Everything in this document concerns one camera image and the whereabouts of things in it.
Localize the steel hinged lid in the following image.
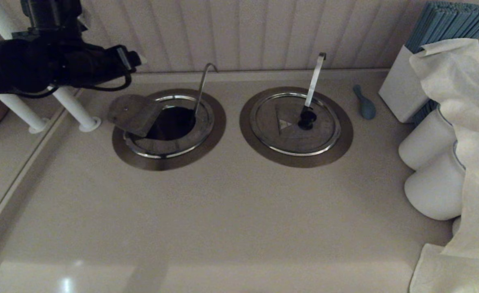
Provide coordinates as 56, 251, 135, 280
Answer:
250, 93, 341, 156
108, 94, 215, 159

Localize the steel hinged lid, glossy knob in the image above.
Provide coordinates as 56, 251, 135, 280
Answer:
250, 93, 341, 156

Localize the small blue plastic spoon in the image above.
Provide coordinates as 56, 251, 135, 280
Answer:
353, 85, 376, 120

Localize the long white support pole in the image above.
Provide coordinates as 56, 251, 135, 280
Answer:
0, 0, 102, 133

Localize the short white support pole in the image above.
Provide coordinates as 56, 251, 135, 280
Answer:
0, 94, 49, 134

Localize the white square holder box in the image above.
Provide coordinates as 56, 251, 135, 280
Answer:
378, 45, 429, 124

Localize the blue ribbed pack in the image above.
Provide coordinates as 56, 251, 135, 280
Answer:
411, 100, 439, 126

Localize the white cup stack, blue rim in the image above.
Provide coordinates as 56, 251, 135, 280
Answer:
404, 157, 465, 221
398, 107, 456, 171

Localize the white woven cloth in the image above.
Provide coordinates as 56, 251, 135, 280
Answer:
409, 39, 479, 293

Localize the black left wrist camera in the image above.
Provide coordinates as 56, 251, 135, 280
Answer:
21, 0, 88, 39

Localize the brown steel well ring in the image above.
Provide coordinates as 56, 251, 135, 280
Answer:
112, 89, 227, 171
239, 87, 353, 168

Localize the right metal ladle handle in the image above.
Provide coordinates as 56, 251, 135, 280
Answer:
303, 52, 327, 111

